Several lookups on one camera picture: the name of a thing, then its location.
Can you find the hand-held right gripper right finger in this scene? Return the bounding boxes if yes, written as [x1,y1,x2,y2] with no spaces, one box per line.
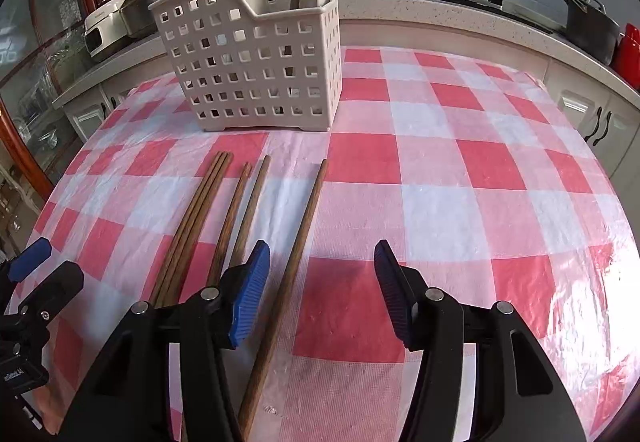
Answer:
[374,239,586,442]

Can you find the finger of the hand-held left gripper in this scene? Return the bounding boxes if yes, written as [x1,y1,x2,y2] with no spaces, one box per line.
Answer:
[0,238,52,283]
[4,261,85,323]

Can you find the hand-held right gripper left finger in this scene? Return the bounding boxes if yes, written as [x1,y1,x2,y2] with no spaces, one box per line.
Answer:
[59,239,271,442]

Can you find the row of wooden chopsticks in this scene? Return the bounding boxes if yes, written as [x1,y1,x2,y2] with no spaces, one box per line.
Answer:
[150,151,272,310]

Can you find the white perforated plastic basket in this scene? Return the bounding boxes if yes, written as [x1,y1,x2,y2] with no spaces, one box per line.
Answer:
[148,0,342,132]

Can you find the red white checkered tablecloth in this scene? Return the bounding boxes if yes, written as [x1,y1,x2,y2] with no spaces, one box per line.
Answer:
[10,45,640,442]

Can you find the white lower kitchen cabinet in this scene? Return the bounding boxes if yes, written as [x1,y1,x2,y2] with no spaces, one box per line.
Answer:
[542,60,640,203]
[62,82,136,143]

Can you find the white electric cooker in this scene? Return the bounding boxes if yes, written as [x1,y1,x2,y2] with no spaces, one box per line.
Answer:
[82,0,133,63]

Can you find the grey lidded stockpot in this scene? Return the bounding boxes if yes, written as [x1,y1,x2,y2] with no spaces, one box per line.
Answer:
[557,0,623,67]

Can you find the red thermos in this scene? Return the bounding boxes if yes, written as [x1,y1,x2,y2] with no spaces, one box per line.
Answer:
[612,22,640,90]

